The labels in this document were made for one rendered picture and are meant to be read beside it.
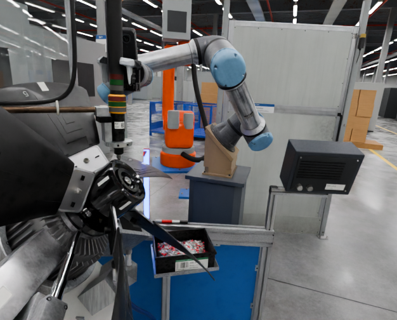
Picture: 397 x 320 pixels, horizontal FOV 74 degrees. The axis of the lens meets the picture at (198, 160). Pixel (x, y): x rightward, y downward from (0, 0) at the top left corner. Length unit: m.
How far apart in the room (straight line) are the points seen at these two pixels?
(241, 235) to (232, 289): 0.29
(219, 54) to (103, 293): 0.78
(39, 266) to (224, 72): 0.75
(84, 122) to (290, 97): 2.10
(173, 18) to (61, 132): 4.05
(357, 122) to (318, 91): 6.13
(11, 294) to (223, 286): 0.98
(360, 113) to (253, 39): 6.49
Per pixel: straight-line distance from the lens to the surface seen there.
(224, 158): 1.32
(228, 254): 1.26
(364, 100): 8.70
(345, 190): 1.21
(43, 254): 0.61
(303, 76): 2.61
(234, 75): 0.96
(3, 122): 0.50
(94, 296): 0.76
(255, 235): 1.20
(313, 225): 3.04
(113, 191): 0.59
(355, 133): 8.78
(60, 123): 0.73
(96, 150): 0.69
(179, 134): 4.55
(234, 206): 1.36
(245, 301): 1.43
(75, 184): 0.59
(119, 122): 0.69
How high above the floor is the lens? 1.44
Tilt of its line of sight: 16 degrees down
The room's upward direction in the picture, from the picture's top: 3 degrees clockwise
